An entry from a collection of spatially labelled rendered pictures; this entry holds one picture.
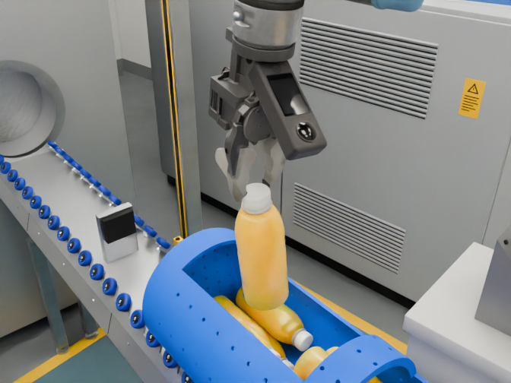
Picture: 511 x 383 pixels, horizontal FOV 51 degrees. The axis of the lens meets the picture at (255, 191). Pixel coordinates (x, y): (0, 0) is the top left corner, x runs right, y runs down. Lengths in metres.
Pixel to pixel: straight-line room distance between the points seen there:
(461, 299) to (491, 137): 1.14
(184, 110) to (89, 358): 1.36
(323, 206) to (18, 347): 1.60
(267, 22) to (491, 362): 0.72
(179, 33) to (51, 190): 0.75
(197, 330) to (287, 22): 0.60
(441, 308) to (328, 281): 1.83
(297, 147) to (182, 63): 1.07
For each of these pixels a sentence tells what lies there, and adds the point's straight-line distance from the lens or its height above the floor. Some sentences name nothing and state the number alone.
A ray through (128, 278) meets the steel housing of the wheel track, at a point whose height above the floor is 0.93.
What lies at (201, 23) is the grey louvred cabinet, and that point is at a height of 1.18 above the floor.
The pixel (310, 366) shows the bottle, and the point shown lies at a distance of 0.92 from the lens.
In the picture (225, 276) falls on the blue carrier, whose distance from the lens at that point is 1.22.
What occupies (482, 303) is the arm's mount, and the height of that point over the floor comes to 1.19.
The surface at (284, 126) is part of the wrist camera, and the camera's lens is 0.57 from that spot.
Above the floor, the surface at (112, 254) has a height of 0.95.
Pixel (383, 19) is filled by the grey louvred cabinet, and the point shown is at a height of 1.37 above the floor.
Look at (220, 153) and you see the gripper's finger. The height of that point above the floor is 1.56.
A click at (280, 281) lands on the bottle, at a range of 0.77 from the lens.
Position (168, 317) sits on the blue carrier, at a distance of 1.05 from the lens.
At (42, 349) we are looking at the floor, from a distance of 2.72.
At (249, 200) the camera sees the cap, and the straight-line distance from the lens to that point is 0.68.
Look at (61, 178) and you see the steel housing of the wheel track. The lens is 2.03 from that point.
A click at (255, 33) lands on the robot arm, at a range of 0.58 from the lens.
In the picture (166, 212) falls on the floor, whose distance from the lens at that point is 3.46.
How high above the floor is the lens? 1.87
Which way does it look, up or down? 31 degrees down
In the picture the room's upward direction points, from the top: straight up
